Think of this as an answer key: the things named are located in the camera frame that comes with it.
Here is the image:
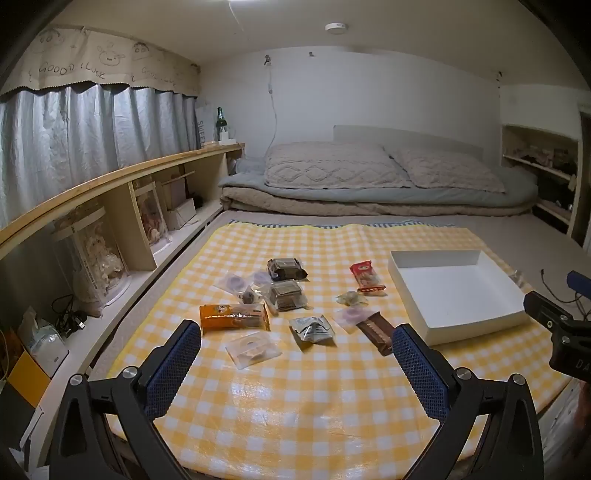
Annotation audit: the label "beige storage box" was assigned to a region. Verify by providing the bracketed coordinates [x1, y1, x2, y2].
[161, 171, 197, 208]

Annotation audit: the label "white cardboard box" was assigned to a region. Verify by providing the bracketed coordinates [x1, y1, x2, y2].
[387, 250, 532, 347]

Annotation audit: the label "silver snack packet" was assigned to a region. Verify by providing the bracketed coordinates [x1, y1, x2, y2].
[289, 315, 335, 344]

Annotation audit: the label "white storage box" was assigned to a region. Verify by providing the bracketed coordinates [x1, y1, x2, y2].
[165, 198, 197, 232]

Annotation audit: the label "tissue box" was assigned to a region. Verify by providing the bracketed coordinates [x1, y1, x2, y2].
[18, 307, 70, 379]

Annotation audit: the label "grey curtain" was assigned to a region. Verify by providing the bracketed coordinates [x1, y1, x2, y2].
[0, 85, 199, 229]

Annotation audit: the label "black charger cables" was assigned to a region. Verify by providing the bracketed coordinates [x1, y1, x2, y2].
[51, 295, 88, 337]

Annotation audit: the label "pale ring biscuit packet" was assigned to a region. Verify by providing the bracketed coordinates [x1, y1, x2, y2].
[225, 333, 282, 368]

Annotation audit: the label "dark cake packet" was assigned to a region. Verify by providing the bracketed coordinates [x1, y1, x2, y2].
[267, 257, 308, 282]
[259, 279, 308, 315]

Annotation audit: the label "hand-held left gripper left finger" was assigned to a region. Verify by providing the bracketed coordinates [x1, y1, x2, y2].
[46, 319, 202, 480]

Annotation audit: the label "beige printed valance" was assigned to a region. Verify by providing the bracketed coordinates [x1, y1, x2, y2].
[0, 25, 202, 100]

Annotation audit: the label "yellow checked mat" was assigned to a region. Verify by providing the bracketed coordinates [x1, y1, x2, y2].
[107, 220, 573, 467]

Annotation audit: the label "clear doll display box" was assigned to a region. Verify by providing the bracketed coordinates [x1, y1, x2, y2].
[131, 180, 174, 257]

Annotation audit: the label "yellow box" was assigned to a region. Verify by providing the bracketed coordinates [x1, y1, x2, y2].
[7, 351, 51, 409]

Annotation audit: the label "beige quilted pillow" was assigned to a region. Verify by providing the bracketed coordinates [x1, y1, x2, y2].
[264, 142, 414, 190]
[397, 148, 506, 193]

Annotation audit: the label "white hanging cable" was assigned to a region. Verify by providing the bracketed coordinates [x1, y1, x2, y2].
[263, 54, 280, 158]

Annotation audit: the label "wall niche shelf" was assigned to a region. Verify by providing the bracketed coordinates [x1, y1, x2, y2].
[501, 124, 583, 241]

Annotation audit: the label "black cord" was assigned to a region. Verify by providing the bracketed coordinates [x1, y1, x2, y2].
[540, 270, 573, 303]

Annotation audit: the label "red snack packet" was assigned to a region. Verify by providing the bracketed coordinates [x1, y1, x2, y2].
[349, 261, 387, 295]

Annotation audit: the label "long wooden shelf unit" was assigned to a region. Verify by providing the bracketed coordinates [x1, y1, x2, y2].
[0, 142, 246, 480]

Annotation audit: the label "white letter sign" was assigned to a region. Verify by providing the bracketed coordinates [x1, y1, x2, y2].
[195, 107, 213, 148]

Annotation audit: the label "clear cylinder doll case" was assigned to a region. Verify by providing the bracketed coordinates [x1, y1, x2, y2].
[51, 205, 132, 319]

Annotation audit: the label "orange snack packet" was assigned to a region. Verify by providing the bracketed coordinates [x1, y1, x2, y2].
[199, 303, 271, 332]

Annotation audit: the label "brown chocolate bar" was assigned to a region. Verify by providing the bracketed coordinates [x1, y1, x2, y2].
[355, 311, 398, 356]

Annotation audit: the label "folded beige grey quilt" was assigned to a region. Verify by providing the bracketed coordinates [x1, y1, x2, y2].
[219, 157, 539, 217]

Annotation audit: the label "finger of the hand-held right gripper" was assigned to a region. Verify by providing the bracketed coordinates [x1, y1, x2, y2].
[523, 290, 575, 330]
[567, 270, 591, 300]

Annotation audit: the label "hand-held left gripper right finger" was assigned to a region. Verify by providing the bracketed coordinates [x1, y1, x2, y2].
[392, 323, 546, 480]

